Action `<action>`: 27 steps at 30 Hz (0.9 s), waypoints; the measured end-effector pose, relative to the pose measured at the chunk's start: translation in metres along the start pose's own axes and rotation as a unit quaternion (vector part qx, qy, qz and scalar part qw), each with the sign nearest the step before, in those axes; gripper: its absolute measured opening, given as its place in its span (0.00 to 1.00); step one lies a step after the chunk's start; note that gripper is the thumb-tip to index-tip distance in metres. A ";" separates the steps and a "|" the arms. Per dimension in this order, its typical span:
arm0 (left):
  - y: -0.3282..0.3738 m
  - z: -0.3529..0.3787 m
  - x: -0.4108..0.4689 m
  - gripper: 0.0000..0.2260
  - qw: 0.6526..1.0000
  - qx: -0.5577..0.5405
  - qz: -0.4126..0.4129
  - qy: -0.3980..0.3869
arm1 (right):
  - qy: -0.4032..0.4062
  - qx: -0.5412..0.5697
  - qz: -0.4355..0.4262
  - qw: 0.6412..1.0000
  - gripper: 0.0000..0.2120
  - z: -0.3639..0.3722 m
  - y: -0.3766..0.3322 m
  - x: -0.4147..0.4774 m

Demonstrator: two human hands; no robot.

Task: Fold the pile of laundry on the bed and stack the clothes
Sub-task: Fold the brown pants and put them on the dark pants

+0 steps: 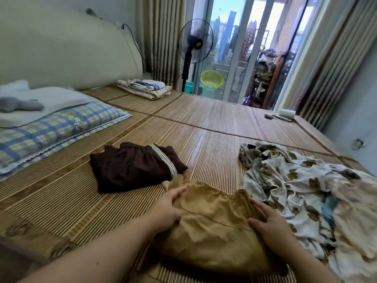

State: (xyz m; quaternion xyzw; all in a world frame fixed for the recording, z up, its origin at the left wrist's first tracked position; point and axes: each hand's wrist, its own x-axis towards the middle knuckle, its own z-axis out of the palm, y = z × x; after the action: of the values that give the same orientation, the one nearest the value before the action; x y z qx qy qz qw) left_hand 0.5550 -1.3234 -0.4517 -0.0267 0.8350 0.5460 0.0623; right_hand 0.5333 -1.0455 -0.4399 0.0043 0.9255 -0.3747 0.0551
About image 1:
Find yellow green basin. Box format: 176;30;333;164
200;70;226;91

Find bamboo bed mat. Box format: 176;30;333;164
0;85;377;283

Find blue plaid pillow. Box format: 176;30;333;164
0;101;133;175

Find plain white garment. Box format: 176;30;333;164
321;194;340;231

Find person's left forearm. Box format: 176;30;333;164
18;216;169;283

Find white paper roll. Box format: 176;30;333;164
278;108;297;120

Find olive tan shorts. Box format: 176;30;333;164
150;175;290;278

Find black cable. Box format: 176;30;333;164
121;23;148;72

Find person's right hand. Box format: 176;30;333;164
247;197;299;257

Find folded striped blanket stack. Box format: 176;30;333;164
115;78;173;101

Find sliding glass balcony door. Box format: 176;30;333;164
188;0;322;110

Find cluttered balcony shelf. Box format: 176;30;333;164
247;47;293;107

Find black standing fan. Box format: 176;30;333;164
177;18;215;94

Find person's left hand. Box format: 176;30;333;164
144;184;189;234

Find dark brown shorts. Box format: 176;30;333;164
90;142;190;194

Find beige patterned curtain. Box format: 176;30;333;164
295;0;377;131
138;0;190;90

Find white bear print garment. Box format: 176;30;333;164
238;141;377;264

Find cream padded headboard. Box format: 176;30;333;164
0;0;146;92

